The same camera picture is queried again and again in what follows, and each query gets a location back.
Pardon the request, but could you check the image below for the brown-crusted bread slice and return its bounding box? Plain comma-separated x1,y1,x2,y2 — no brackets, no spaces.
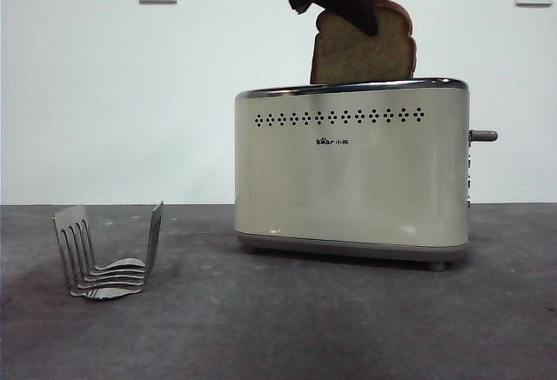
309,0,418,85

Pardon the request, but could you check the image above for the grey toaster lever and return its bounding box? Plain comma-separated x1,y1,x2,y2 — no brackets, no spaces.
469,129,499,144

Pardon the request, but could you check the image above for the cream toaster with chrome top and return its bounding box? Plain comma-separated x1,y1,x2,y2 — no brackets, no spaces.
234,77,473,273

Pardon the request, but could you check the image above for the stainless steel bread rack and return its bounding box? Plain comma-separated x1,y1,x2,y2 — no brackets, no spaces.
51,200,165,302

